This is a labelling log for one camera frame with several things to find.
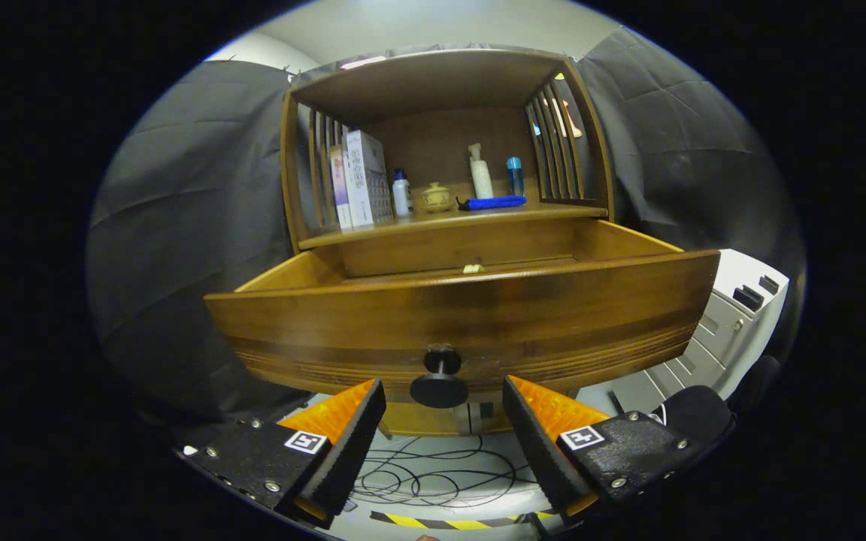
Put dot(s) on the wooden drawer with black knob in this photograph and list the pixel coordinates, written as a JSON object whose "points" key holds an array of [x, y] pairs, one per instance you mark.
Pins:
{"points": [[478, 315]]}

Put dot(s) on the white pump bottle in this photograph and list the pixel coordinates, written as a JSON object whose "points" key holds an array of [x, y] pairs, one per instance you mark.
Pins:
{"points": [[481, 180]]}

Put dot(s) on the blue glass bottle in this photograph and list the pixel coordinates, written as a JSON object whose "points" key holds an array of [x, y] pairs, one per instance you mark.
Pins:
{"points": [[516, 179]]}

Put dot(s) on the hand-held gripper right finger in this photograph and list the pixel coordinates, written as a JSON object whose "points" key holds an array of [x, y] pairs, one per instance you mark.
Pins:
{"points": [[534, 451]]}

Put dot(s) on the yellow lidded teacup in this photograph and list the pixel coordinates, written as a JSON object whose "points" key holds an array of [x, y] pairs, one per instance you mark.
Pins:
{"points": [[437, 199]]}

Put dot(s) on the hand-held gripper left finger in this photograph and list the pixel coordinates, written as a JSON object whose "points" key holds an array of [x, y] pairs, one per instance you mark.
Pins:
{"points": [[350, 451]]}

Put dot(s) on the white bottle with blue cap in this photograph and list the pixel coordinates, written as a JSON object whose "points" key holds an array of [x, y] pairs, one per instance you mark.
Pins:
{"points": [[401, 197]]}

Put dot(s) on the white filing cabinet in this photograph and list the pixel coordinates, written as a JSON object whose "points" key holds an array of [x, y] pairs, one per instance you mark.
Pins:
{"points": [[719, 330]]}

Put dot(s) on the purple book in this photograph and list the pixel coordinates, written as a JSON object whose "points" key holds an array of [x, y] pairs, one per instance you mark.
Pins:
{"points": [[339, 188]]}

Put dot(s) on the wooden countertop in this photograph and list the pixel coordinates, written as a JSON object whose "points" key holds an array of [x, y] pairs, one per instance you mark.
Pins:
{"points": [[433, 218]]}

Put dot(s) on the white book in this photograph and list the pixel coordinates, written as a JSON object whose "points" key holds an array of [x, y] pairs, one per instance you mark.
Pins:
{"points": [[365, 180]]}

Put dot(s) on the wooden cabinet with slatted shelf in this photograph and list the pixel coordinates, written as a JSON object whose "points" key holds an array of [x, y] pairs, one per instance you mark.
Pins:
{"points": [[440, 143]]}

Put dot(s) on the blue folded cloth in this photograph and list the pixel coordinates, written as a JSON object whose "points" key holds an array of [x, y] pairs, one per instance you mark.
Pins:
{"points": [[493, 203]]}

